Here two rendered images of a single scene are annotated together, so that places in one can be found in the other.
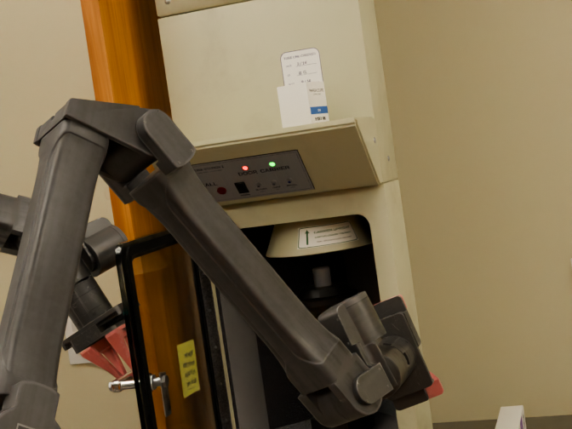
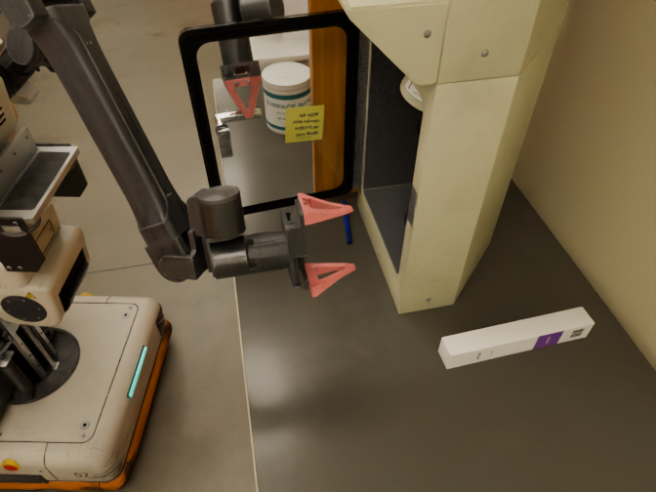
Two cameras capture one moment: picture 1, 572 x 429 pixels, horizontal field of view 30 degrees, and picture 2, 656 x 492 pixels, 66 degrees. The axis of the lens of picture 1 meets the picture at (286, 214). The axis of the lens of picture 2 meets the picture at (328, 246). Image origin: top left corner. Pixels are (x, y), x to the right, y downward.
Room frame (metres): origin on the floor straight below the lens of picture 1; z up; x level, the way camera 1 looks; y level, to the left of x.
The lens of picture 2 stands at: (1.17, -0.58, 1.72)
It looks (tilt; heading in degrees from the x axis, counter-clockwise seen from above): 46 degrees down; 60
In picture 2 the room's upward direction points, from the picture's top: straight up
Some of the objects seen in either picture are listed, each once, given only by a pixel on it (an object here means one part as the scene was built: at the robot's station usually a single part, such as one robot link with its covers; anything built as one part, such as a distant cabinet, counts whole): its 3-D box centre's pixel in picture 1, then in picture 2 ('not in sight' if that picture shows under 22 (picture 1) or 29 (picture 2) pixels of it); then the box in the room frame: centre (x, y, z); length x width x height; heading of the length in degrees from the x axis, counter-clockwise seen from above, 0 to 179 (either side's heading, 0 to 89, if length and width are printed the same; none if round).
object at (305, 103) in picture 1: (303, 105); not in sight; (1.54, -0.05, 1.54); 0.05 x 0.05 x 0.06; 57
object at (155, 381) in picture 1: (162, 394); (225, 143); (1.40, 0.20, 1.18); 0.02 x 0.02 x 0.06; 77
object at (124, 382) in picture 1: (138, 379); not in sight; (1.44, 0.23, 1.20); 0.10 x 0.05 x 0.03; 167
